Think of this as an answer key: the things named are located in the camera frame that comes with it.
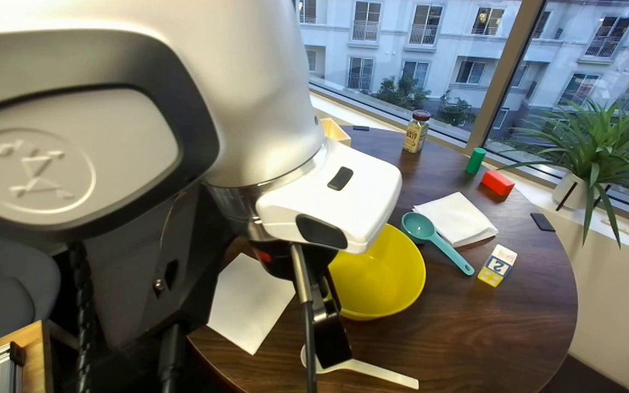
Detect white paper sheet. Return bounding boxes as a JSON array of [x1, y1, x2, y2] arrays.
[[205, 252, 296, 357]]

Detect yellow plastic bowl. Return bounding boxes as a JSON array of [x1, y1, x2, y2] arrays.
[[328, 221, 428, 323]]

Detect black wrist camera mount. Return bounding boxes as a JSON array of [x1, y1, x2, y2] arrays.
[[81, 184, 257, 353]]

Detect white plant pot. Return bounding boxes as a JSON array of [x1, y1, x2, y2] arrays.
[[551, 173, 607, 214]]

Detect green block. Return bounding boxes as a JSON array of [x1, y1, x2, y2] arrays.
[[464, 147, 490, 176]]

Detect small yellow white card box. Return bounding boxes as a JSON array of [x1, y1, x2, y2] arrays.
[[477, 243, 520, 291]]

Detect black braided cable conduit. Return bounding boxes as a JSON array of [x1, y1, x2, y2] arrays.
[[65, 243, 101, 393]]

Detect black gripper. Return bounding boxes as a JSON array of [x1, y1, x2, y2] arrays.
[[252, 238, 357, 371]]

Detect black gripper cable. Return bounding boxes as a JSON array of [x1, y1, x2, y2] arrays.
[[289, 243, 322, 393]]

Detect white plastic spoon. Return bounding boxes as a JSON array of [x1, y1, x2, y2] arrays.
[[300, 345, 422, 391]]

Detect green potted plant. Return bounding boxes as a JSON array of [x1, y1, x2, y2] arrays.
[[517, 101, 629, 247]]

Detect grey armchair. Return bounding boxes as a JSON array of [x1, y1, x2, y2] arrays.
[[0, 229, 63, 345]]

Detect black camera cable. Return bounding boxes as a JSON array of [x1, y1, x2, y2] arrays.
[[158, 323, 187, 393]]

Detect wooden board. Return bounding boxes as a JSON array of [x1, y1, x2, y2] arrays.
[[0, 318, 49, 393]]

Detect teal measuring scoop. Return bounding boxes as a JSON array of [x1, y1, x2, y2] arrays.
[[400, 209, 478, 280]]

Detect red block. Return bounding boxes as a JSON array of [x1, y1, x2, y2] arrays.
[[478, 168, 517, 202]]

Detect brown window frame post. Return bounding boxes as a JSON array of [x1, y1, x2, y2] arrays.
[[465, 0, 551, 156]]

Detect yellow jar with dark lid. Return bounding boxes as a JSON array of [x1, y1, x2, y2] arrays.
[[401, 110, 432, 156]]

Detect white apartment building outside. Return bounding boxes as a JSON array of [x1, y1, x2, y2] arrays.
[[294, 0, 629, 140]]

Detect white folded napkin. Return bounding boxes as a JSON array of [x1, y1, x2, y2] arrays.
[[410, 190, 501, 248]]

